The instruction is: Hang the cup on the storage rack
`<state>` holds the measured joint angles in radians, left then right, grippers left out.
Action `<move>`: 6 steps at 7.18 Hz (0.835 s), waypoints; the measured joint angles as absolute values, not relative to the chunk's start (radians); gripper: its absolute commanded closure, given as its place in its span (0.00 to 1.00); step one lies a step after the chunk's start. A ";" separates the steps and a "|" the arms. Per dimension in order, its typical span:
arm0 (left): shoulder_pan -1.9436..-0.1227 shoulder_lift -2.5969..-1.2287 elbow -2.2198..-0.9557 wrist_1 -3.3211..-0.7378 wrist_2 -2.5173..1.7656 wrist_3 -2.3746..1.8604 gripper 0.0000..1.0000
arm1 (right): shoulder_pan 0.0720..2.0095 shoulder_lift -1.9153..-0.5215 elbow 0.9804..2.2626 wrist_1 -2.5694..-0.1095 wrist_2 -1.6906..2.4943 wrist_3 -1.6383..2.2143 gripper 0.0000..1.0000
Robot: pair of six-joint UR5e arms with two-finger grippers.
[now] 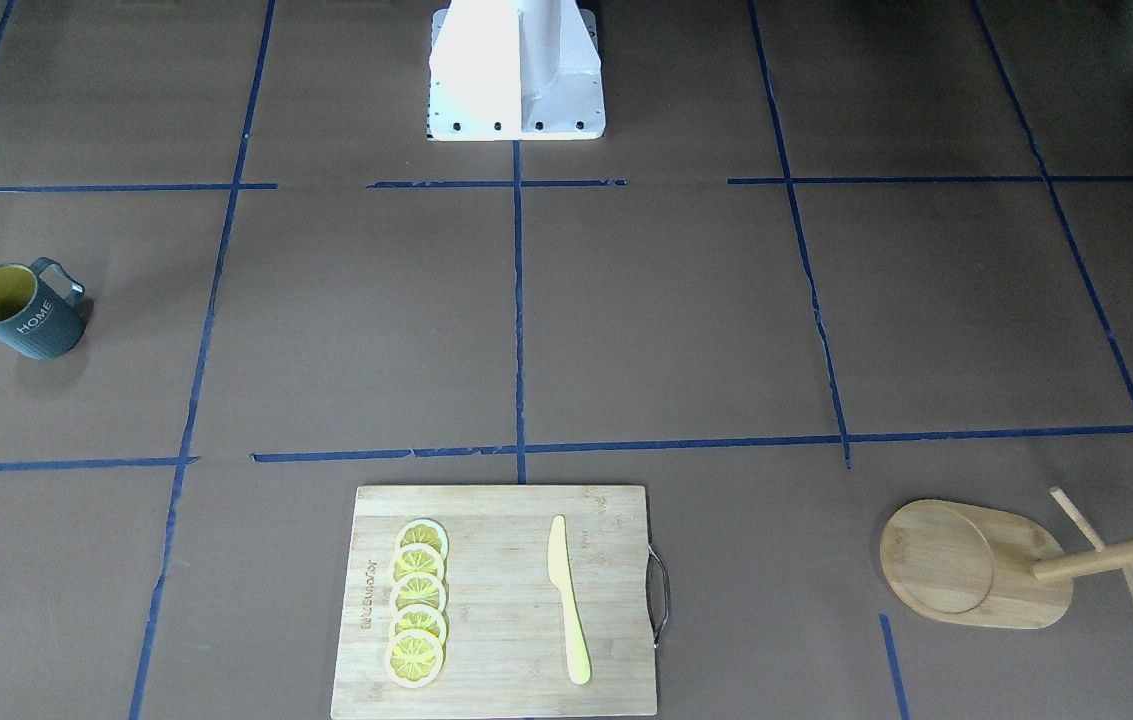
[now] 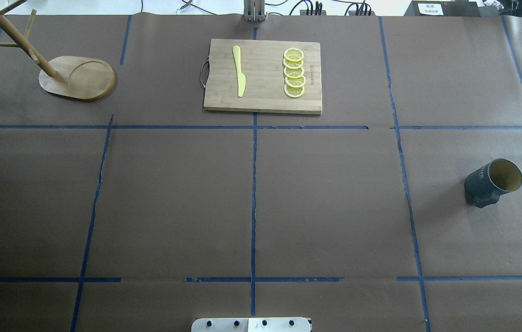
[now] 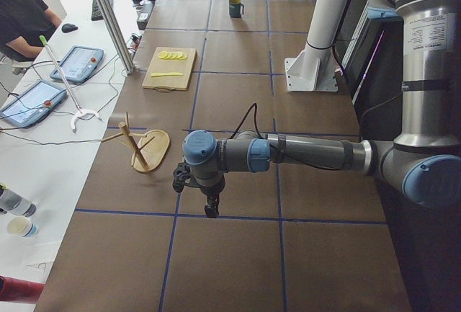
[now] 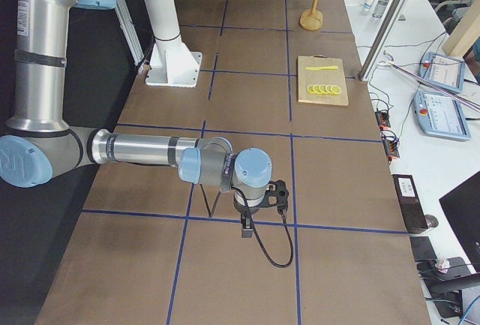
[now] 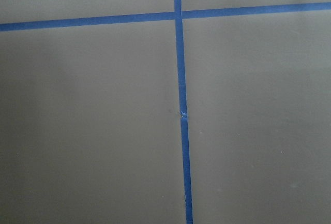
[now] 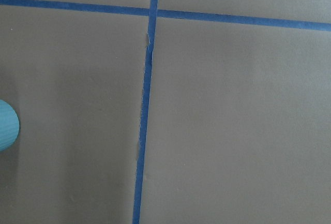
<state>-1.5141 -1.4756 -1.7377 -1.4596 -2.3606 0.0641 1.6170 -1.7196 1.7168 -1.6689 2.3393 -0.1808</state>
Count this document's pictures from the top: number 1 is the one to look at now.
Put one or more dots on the yellow plastic knife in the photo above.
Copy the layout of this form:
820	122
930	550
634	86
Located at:
577	658

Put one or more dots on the teal mug yellow inside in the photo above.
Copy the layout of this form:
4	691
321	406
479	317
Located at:
39	316

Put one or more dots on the wooden cup storage rack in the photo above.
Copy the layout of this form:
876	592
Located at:
964	564

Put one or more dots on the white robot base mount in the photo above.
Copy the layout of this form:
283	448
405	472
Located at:
515	71

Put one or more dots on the bamboo cutting board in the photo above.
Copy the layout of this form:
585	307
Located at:
504	653

